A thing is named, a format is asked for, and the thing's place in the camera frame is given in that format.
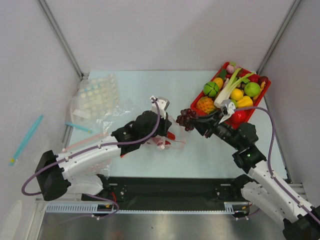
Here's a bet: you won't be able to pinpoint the green toy apple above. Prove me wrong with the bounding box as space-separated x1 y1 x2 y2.
244 82 261 98

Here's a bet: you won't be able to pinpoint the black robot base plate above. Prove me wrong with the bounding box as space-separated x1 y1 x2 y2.
98 176 245 212

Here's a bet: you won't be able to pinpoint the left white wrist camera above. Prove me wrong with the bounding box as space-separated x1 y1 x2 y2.
150 95 170 120

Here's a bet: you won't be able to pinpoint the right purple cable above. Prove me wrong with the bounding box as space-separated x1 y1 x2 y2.
233 106 320 226

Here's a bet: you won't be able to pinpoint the pink toy radish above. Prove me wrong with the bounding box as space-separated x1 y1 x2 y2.
226 62 238 75

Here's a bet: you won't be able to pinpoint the blue zipper clear bag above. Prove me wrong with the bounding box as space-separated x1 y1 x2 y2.
67 99 141 134

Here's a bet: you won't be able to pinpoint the orange toy fruit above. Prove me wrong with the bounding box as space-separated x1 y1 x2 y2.
213 77 224 89

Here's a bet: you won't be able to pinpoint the grey slotted cable duct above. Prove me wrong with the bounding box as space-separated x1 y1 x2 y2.
45 203 249 215

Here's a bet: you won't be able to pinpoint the red toy pepper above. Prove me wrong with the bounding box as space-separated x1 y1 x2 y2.
230 110 247 124

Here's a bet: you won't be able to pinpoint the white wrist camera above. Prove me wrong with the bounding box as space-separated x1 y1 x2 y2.
150 95 170 120
219 99 236 124

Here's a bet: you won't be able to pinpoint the dark red toy plum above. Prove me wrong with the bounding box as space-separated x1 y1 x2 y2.
258 76 269 85

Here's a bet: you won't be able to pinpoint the yellow toy bell pepper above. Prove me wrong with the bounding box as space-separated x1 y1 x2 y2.
237 95 254 108

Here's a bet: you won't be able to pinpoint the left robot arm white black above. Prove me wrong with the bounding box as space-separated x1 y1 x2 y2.
35 110 172 201

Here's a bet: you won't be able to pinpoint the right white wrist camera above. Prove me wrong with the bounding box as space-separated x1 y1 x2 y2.
219 99 236 124

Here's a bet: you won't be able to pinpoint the red toy lobster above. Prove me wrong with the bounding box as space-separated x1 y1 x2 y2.
151 131 176 150

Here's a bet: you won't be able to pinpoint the white green toy celery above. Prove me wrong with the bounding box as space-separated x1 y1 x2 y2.
214 68 255 108

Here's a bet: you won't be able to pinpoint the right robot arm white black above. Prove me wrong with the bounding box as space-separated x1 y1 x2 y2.
189 113 320 240

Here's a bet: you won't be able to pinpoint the orange toy pineapple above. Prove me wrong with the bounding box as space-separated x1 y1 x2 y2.
195 96 216 115

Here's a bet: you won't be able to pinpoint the red plastic tray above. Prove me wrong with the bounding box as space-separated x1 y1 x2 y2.
190 62 271 128

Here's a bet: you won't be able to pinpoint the purple toy grapes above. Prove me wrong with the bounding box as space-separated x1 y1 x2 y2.
175 108 198 132

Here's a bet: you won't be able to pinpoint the red dotted zip bag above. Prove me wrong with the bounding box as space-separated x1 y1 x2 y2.
140 115 186 151

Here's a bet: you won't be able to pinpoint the yellow toy lemon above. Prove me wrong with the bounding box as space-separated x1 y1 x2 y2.
230 88 244 101

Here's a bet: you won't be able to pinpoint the purple cable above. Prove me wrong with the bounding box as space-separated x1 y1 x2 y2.
21 98 162 221
233 106 320 226

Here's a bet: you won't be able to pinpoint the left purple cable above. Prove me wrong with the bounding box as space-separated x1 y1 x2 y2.
21 98 162 221

